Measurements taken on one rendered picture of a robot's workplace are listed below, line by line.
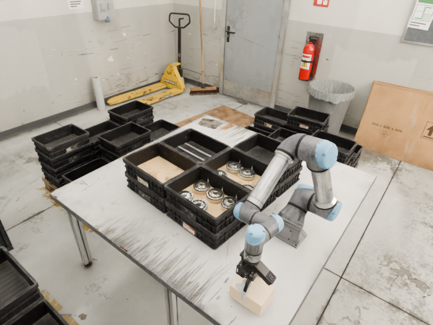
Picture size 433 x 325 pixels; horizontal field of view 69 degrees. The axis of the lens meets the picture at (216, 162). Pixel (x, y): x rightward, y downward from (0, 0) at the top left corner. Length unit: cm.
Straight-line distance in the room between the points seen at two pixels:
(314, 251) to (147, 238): 90
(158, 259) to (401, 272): 196
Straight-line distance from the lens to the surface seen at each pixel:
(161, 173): 204
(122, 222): 192
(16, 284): 211
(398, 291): 281
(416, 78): 442
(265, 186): 139
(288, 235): 178
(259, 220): 133
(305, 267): 173
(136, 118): 347
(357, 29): 446
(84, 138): 316
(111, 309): 243
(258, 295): 147
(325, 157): 138
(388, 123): 438
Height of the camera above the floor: 200
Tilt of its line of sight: 33 degrees down
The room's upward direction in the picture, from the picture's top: 2 degrees clockwise
